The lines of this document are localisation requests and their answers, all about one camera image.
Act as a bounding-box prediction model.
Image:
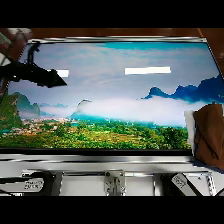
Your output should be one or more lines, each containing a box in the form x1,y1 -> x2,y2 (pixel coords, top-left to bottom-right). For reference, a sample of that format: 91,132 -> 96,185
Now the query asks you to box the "white garment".
183,109 -> 198,156

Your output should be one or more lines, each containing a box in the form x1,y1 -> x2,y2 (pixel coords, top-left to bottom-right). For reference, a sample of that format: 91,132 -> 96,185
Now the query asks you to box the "silver frame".
0,35 -> 224,197

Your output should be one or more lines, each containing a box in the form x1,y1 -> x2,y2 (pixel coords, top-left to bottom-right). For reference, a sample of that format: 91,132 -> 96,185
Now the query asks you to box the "brown shirt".
192,102 -> 224,163

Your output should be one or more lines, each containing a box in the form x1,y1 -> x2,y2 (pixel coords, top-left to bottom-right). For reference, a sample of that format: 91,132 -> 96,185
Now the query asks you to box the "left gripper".
29,66 -> 68,89

